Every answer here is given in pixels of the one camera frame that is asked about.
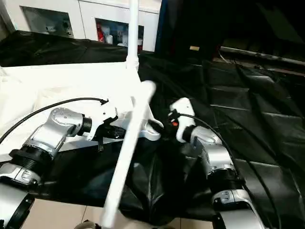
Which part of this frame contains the white plastic table top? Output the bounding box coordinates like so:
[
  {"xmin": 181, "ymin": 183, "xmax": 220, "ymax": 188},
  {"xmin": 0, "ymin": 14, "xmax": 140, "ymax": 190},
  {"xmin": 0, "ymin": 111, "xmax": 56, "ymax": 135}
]
[{"xmin": 0, "ymin": 62, "xmax": 164, "ymax": 157}]

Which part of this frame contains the black plastic mat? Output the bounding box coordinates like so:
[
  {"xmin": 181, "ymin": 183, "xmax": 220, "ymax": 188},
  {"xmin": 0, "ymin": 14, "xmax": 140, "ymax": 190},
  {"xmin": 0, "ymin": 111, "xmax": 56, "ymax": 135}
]
[{"xmin": 0, "ymin": 30, "xmax": 305, "ymax": 226}]

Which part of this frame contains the black metal rod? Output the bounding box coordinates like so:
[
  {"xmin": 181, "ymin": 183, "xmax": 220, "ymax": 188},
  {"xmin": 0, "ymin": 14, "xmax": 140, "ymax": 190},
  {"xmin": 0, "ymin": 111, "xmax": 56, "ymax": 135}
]
[{"xmin": 219, "ymin": 46, "xmax": 305, "ymax": 65}]

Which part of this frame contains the white glass-door cabinet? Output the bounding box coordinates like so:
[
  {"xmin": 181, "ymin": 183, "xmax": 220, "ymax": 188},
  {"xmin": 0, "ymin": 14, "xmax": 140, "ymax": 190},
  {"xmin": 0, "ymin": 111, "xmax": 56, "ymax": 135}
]
[{"xmin": 0, "ymin": 0, "xmax": 161, "ymax": 52}]

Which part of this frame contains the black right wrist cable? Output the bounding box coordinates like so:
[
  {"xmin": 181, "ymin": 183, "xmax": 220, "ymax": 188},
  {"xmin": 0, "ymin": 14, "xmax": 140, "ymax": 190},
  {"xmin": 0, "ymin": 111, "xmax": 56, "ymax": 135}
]
[{"xmin": 175, "ymin": 113, "xmax": 283, "ymax": 229}]

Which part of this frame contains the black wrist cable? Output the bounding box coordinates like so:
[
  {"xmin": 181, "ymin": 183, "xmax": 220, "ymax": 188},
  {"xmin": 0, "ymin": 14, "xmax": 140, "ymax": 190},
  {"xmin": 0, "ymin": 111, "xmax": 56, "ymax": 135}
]
[
  {"xmin": 0, "ymin": 97, "xmax": 109, "ymax": 145},
  {"xmin": 175, "ymin": 113, "xmax": 283, "ymax": 229}
]

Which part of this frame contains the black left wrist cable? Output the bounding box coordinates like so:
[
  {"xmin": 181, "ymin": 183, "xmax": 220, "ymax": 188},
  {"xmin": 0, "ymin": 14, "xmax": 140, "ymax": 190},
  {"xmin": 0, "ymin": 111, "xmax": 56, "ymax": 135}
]
[{"xmin": 0, "ymin": 97, "xmax": 109, "ymax": 145}]

